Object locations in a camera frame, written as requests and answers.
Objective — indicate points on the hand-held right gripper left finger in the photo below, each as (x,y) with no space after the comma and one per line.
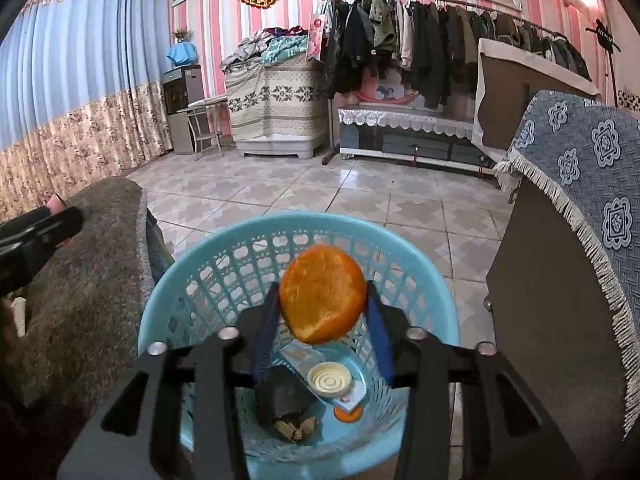
(262,345)

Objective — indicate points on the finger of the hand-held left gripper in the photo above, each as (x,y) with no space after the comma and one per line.
(45,235)

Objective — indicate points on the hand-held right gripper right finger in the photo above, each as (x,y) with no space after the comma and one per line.
(380,340)

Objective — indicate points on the pale printed packet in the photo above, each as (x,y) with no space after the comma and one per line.
(300,357)

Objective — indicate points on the black bag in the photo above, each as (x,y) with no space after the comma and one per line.
(282,395)

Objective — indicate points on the cream round lid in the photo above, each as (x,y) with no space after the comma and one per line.
(327,377)

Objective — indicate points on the orange half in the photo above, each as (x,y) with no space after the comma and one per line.
(322,292)

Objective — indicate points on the orange plastic lid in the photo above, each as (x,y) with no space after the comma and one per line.
(347,414)

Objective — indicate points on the light blue plastic basket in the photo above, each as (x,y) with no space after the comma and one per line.
(225,265)

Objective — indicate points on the brown paper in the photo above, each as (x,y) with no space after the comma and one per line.
(295,430)

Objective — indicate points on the brown furniture panel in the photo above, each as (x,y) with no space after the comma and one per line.
(550,310)

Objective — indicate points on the blue and floral curtain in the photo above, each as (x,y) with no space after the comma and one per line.
(75,60)

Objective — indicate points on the metal clothes rack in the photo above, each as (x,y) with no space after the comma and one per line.
(328,158)

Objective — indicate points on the grey water dispenser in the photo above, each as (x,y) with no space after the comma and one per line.
(182,105)

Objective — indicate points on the low dark media cabinet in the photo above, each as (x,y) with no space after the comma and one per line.
(400,147)

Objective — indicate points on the white lace cloth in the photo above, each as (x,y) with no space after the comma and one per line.
(400,119)

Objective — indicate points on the blue cloth bundle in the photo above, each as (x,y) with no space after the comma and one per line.
(181,54)

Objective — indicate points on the cabinet under patterned cloth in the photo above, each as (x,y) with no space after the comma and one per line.
(275,105)

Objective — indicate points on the small potted plant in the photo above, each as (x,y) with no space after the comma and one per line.
(182,35)

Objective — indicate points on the red framed picture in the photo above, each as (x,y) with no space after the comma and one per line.
(385,94)

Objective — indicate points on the blue patterned fringed cloth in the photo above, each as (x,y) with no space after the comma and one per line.
(590,170)

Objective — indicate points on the white framed brown board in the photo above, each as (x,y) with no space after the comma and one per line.
(505,100)

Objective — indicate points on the pile of folded clothes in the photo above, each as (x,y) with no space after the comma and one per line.
(270,47)

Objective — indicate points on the row of hanging clothes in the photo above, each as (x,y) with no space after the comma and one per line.
(430,50)

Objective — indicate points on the pink hanging bag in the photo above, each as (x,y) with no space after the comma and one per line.
(316,35)

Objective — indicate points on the black stand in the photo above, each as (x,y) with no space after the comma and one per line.
(602,34)

